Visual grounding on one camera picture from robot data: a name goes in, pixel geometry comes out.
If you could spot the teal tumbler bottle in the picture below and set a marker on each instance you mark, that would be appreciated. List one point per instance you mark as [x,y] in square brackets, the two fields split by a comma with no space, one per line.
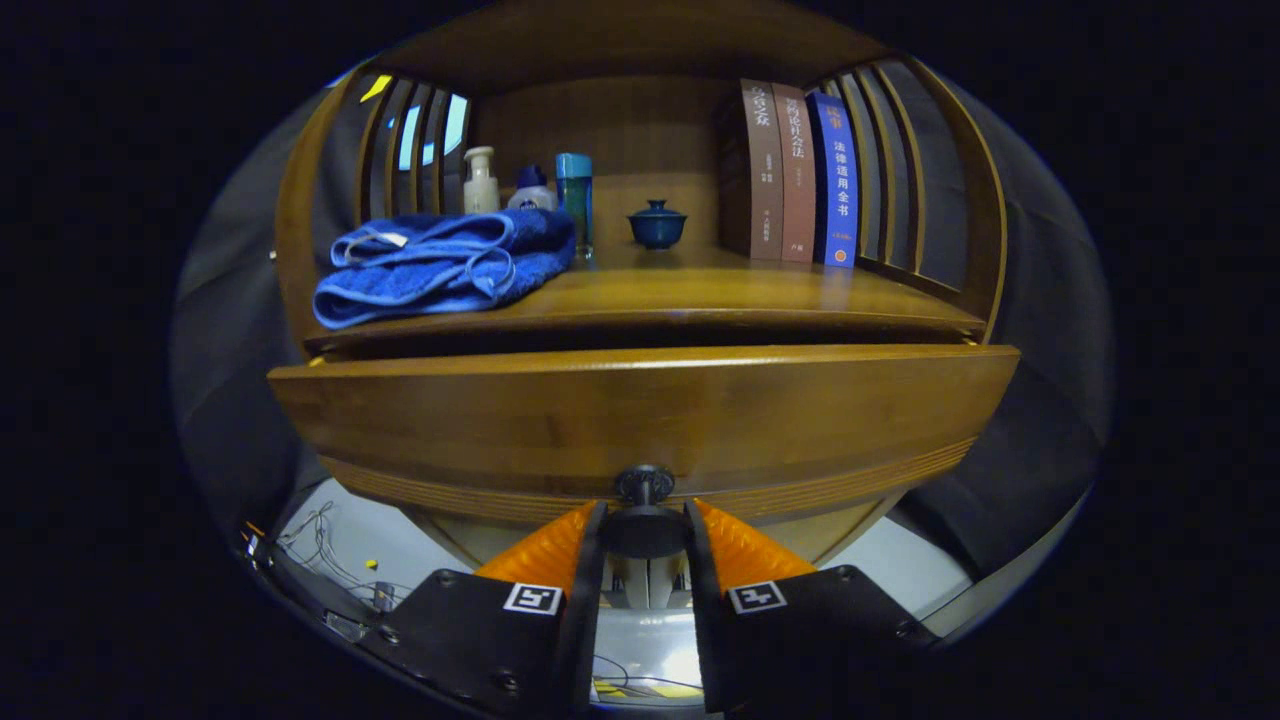
[575,210]

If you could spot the blue book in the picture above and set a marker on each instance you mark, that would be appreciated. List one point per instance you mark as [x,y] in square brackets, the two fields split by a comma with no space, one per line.
[838,190]

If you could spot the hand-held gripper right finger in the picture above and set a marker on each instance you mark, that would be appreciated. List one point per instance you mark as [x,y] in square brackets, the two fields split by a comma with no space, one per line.
[700,620]

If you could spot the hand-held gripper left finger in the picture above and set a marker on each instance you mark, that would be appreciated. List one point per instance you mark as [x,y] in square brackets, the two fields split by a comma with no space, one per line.
[585,620]

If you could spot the wooden cabinet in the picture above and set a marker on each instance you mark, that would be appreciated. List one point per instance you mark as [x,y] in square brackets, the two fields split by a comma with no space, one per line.
[640,120]

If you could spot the cream pump bottle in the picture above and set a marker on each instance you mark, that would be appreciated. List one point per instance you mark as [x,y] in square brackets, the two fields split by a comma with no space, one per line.
[481,190]

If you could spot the white lotion bottle blue cap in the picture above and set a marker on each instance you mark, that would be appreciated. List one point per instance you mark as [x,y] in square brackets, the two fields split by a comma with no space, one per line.
[530,195]

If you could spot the blue lidded teacup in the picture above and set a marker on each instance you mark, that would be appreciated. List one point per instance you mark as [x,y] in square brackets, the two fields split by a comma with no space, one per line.
[657,230]

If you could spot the wooden drawer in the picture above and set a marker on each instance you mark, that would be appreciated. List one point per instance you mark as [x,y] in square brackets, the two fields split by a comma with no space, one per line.
[640,420]

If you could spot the wooden countertop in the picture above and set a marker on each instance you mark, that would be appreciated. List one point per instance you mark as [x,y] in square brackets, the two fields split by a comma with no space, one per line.
[720,290]

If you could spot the folded blue towel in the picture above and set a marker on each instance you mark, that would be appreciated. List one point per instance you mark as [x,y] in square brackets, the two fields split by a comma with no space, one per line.
[430,280]

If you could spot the reddish brown book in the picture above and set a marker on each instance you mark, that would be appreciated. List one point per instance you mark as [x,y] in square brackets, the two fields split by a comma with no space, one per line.
[798,180]

